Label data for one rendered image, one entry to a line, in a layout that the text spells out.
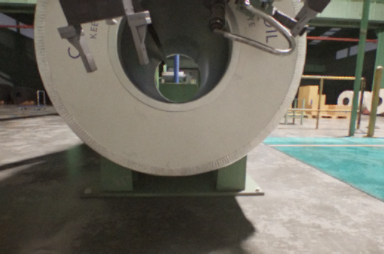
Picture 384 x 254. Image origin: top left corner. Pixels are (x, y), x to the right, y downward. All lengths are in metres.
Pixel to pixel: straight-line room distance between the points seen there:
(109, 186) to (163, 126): 0.52
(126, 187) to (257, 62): 0.95
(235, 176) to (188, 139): 0.43
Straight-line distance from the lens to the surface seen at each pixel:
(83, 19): 0.50
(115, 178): 1.23
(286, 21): 0.86
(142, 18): 0.46
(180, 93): 3.39
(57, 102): 1.05
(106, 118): 0.96
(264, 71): 0.99
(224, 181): 1.21
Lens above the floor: 0.53
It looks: 7 degrees down
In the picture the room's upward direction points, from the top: 1 degrees clockwise
